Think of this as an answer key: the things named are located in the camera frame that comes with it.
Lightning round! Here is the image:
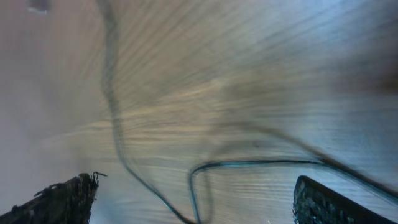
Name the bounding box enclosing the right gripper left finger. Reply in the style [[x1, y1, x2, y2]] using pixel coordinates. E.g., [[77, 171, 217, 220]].
[[1, 172, 101, 224]]

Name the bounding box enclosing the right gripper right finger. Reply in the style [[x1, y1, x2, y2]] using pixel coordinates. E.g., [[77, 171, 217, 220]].
[[293, 175, 395, 224]]

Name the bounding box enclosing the black USB cable short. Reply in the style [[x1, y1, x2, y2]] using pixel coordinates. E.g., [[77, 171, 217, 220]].
[[188, 123, 398, 224]]

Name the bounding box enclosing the black USB cable long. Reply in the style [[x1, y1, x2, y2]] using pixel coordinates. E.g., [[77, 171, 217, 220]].
[[96, 0, 201, 224]]

